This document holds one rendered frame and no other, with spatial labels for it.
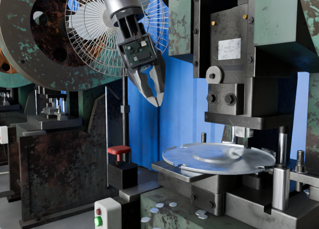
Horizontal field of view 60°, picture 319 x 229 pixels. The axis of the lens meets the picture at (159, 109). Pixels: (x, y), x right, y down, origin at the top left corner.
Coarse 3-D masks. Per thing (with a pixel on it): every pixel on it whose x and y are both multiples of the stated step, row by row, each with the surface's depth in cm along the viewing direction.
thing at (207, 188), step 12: (156, 168) 66; (168, 168) 64; (180, 168) 64; (192, 180) 58; (204, 180) 70; (216, 180) 67; (228, 180) 69; (192, 192) 74; (204, 192) 71; (216, 192) 68; (192, 204) 74; (204, 204) 71; (216, 204) 68
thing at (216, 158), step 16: (192, 144) 87; (208, 144) 87; (224, 144) 87; (176, 160) 70; (192, 160) 70; (208, 160) 68; (224, 160) 68; (240, 160) 70; (256, 160) 70; (272, 160) 70
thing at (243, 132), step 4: (236, 128) 80; (240, 128) 79; (244, 128) 78; (248, 128) 78; (236, 132) 80; (240, 132) 79; (244, 132) 78; (248, 132) 78; (252, 132) 79; (240, 136) 79; (244, 136) 79; (248, 136) 78; (252, 136) 79
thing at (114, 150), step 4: (108, 148) 92; (112, 148) 91; (116, 148) 91; (120, 148) 92; (124, 148) 92; (128, 148) 92; (108, 152) 92; (112, 152) 90; (116, 152) 89; (120, 152) 90; (124, 152) 91; (128, 152) 92; (120, 156) 92; (120, 160) 92
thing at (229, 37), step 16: (224, 16) 74; (240, 16) 70; (224, 32) 74; (240, 32) 71; (224, 48) 75; (240, 48) 71; (224, 64) 75; (240, 64) 71; (208, 80) 78; (224, 80) 75; (240, 80) 71; (256, 80) 69; (272, 80) 74; (208, 96) 74; (224, 96) 72; (240, 96) 70; (256, 96) 70; (272, 96) 75; (208, 112) 77; (224, 112) 72; (240, 112) 70; (256, 112) 70; (272, 112) 76
